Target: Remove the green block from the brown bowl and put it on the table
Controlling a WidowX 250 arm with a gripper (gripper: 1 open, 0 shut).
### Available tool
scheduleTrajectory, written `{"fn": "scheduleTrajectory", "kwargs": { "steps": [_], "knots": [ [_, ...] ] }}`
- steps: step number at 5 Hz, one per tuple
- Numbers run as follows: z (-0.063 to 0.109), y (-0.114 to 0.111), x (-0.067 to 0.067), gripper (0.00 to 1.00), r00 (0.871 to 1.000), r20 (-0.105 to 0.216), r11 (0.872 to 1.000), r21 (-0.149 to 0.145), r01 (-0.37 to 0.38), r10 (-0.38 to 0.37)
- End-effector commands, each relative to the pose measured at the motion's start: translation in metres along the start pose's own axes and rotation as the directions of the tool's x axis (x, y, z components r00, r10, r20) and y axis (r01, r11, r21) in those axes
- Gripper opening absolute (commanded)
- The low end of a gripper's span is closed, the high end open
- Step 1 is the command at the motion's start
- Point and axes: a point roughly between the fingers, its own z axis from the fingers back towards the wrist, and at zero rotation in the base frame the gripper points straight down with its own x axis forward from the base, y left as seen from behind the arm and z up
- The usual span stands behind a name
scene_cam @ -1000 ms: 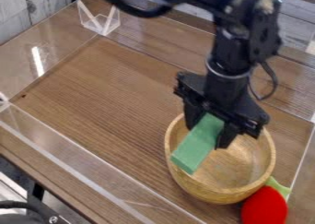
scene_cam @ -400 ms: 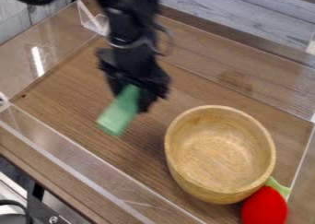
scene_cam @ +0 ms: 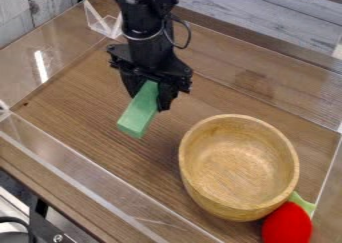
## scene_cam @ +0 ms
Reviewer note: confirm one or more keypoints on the red plush strawberry toy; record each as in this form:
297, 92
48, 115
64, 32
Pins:
289, 224

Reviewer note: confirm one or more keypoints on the clear acrylic front wall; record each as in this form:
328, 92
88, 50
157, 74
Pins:
106, 205

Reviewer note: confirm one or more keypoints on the brown wooden bowl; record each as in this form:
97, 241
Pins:
240, 166

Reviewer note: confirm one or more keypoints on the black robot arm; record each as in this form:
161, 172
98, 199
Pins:
149, 18

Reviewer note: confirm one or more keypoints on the black table frame bracket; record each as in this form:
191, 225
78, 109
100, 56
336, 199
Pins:
48, 233

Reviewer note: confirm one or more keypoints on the green rectangular block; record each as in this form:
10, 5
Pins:
141, 111

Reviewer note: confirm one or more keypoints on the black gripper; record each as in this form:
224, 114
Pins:
150, 60

